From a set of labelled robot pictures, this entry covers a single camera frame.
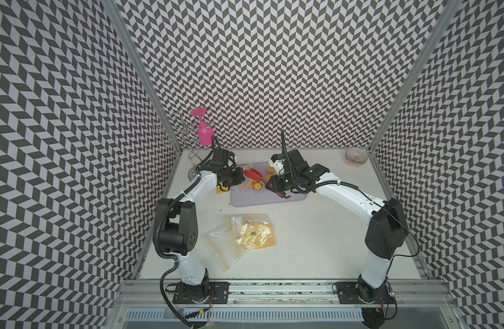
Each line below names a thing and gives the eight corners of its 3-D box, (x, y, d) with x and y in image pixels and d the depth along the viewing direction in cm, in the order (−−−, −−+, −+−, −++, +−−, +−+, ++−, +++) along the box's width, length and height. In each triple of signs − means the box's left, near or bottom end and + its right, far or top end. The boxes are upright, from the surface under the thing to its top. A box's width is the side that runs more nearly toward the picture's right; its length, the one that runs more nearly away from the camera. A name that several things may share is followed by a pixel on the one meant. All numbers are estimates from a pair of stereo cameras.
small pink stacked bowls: (345, 168, 112) (349, 160, 106) (340, 155, 118) (344, 146, 112) (365, 168, 112) (370, 160, 106) (359, 155, 118) (364, 147, 112)
